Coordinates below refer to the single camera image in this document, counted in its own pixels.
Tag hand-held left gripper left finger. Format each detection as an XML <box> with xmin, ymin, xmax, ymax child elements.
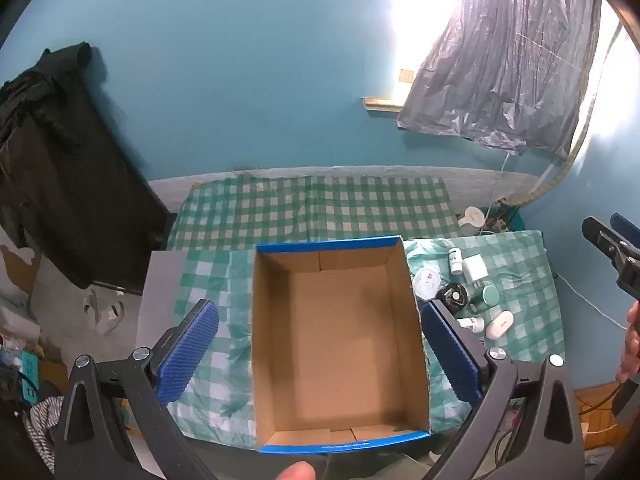
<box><xmin>54</xmin><ymin>299</ymin><xmax>221</xmax><ymax>480</ymax></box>

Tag grey plastic sheet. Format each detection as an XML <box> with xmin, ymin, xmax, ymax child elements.
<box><xmin>396</xmin><ymin>0</ymin><xmax>603</xmax><ymax>156</ymax></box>

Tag white cube charger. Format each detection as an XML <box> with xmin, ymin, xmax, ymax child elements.
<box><xmin>461</xmin><ymin>255</ymin><xmax>489</xmax><ymax>286</ymax></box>

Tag black round fan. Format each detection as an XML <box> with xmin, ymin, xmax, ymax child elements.
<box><xmin>436</xmin><ymin>284</ymin><xmax>470</xmax><ymax>317</ymax></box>

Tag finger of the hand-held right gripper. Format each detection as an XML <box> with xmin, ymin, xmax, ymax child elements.
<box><xmin>610</xmin><ymin>212</ymin><xmax>640</xmax><ymax>247</ymax></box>
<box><xmin>581</xmin><ymin>216</ymin><xmax>640</xmax><ymax>306</ymax></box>

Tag striped cloth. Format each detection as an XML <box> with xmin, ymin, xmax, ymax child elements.
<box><xmin>27</xmin><ymin>395</ymin><xmax>63</xmax><ymax>473</ymax></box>

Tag white earbuds case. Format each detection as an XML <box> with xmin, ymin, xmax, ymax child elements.
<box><xmin>484</xmin><ymin>311</ymin><xmax>515</xmax><ymax>339</ymax></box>

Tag round white tape disc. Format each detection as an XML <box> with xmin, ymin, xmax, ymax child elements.
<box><xmin>413</xmin><ymin>269</ymin><xmax>442</xmax><ymax>301</ymax></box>

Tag person's right hand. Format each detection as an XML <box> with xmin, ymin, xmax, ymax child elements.
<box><xmin>616</xmin><ymin>300</ymin><xmax>640</xmax><ymax>385</ymax></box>

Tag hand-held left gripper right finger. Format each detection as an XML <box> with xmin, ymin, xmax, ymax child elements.
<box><xmin>420</xmin><ymin>299</ymin><xmax>586</xmax><ymax>480</ymax></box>

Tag cardboard box with blue edge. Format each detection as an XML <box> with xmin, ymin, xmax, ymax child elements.
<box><xmin>251</xmin><ymin>234</ymin><xmax>432</xmax><ymax>455</ymax></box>

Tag pale braided rope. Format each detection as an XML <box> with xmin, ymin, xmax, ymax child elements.
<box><xmin>500</xmin><ymin>22</ymin><xmax>626</xmax><ymax>206</ymax></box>

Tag large-checked green plastic sheet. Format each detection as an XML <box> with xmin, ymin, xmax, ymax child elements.
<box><xmin>167</xmin><ymin>230</ymin><xmax>566</xmax><ymax>448</ymax></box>

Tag small-checked green tablecloth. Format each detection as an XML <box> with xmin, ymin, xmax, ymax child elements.
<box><xmin>166</xmin><ymin>176</ymin><xmax>462</xmax><ymax>253</ymax></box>

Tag white cable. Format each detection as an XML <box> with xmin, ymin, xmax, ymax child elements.
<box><xmin>554</xmin><ymin>274</ymin><xmax>627</xmax><ymax>332</ymax></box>

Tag teal box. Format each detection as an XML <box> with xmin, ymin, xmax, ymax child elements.
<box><xmin>17</xmin><ymin>350</ymin><xmax>41</xmax><ymax>403</ymax></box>

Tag brown cardboard piece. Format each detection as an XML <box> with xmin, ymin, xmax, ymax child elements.
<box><xmin>0</xmin><ymin>245</ymin><xmax>41</xmax><ymax>293</ymax></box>

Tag black hanging cloth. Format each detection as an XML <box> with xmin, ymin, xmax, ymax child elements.
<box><xmin>0</xmin><ymin>42</ymin><xmax>176</xmax><ymax>295</ymax></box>

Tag green metal jar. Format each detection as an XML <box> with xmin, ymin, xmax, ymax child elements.
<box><xmin>474</xmin><ymin>284</ymin><xmax>501</xmax><ymax>311</ymax></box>

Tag person's left hand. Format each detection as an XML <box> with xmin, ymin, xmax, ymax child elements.
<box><xmin>276</xmin><ymin>461</ymin><xmax>317</xmax><ymax>480</ymax></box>

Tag wooden ledge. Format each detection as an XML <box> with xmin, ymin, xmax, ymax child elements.
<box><xmin>362</xmin><ymin>96</ymin><xmax>405</xmax><ymax>111</ymax></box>

